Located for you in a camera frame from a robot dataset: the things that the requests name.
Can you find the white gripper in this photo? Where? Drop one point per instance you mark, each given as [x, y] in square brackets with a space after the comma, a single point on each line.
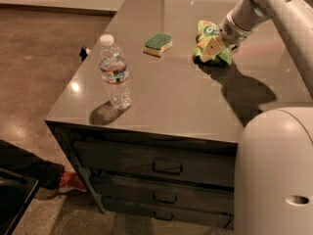
[232, 31]

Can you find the green rice chip bag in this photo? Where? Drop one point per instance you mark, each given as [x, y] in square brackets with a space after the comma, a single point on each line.
[206, 30]

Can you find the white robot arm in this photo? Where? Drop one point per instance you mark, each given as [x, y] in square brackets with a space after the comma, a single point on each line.
[274, 162]

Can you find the green yellow sponge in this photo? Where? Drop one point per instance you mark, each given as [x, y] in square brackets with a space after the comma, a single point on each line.
[158, 44]

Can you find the clear plastic water bottle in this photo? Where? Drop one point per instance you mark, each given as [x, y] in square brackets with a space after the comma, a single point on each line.
[114, 72]

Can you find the grey drawer cabinet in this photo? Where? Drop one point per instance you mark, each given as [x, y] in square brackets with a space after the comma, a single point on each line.
[230, 148]

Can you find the top grey drawer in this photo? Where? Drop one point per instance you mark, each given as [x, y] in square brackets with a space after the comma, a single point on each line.
[156, 162]

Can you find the grey drawer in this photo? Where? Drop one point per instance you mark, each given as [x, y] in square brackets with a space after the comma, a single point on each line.
[218, 220]
[163, 193]
[156, 162]

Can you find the small black white object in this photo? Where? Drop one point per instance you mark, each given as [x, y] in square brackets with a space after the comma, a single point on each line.
[84, 52]

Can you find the middle grey drawer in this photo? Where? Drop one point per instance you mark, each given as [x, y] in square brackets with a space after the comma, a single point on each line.
[163, 193]

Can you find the bottom grey drawer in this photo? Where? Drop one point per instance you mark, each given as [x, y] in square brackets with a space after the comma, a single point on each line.
[218, 220]

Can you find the orange sneaker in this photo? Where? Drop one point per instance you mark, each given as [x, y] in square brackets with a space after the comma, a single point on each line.
[70, 181]

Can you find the black chair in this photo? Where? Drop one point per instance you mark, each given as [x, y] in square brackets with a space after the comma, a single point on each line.
[16, 193]

